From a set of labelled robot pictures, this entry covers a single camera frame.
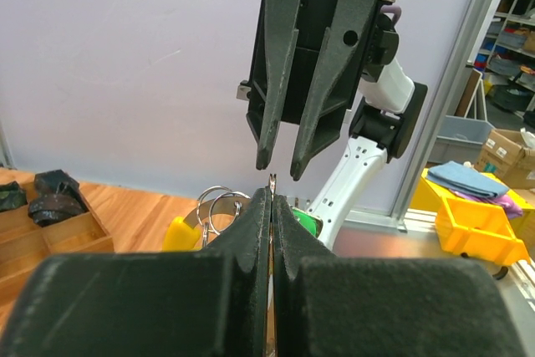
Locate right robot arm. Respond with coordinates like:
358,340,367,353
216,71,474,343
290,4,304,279
238,0,427,247

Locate grey plastic crate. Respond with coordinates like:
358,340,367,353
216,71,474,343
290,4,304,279
428,115,494,164

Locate rolled dark tie lower right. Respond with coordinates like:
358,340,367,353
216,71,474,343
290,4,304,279
28,170,89,227

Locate cardboard box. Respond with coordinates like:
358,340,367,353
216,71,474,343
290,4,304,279
475,129,534,190

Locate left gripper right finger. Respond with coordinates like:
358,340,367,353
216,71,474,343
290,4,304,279
271,196,526,356

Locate rolled dark tie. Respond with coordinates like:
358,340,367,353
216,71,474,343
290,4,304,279
28,170,89,227
0,181,28,212

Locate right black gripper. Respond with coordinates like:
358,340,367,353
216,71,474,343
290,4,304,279
244,0,397,181

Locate wooden compartment tray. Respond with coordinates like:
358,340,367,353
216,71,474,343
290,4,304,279
0,181,115,303

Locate folded blue cloth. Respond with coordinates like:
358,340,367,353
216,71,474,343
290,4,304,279
426,161,509,199

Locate yellow plastic storage bin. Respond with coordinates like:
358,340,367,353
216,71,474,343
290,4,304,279
410,169,534,267

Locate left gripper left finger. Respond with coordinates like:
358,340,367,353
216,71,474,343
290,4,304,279
1,187,272,356

